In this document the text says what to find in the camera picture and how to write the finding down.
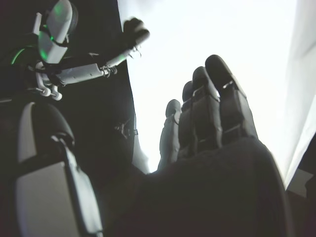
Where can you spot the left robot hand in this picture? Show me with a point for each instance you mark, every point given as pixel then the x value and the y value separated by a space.
pixel 197 187

